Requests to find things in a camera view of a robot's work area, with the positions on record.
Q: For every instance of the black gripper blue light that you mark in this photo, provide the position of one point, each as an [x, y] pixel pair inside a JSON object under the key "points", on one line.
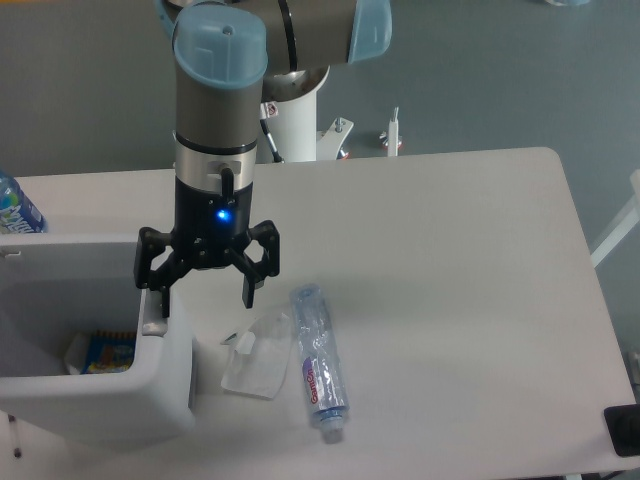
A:
{"points": [[205, 225]]}

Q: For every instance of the white plastic trash can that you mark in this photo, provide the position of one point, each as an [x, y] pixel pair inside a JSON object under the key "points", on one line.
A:
{"points": [[57, 287]]}

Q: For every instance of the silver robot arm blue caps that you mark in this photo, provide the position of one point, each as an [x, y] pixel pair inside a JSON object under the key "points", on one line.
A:
{"points": [[223, 52]]}

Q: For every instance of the crumpled clear plastic wrapper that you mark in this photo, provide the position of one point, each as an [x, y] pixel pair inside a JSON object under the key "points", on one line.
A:
{"points": [[258, 356]]}

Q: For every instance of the colourful snack packet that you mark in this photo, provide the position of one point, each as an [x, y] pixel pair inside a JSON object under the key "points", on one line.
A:
{"points": [[100, 352]]}

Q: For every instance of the crushed clear plastic bottle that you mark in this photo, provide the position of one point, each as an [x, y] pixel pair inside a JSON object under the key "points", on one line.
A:
{"points": [[325, 391]]}

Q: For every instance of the blue labelled water bottle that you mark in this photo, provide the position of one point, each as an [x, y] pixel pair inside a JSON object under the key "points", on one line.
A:
{"points": [[18, 214]]}

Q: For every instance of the black clamp at table edge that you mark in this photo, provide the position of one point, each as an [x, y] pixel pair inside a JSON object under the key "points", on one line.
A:
{"points": [[623, 426]]}

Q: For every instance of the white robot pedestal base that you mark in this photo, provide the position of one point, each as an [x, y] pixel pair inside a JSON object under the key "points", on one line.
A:
{"points": [[300, 125]]}

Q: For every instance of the white table leg bracket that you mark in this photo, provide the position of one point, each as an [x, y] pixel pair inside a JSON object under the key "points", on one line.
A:
{"points": [[390, 139]]}

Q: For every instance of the white frame leg right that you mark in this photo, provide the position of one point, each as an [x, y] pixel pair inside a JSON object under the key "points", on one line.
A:
{"points": [[619, 227]]}

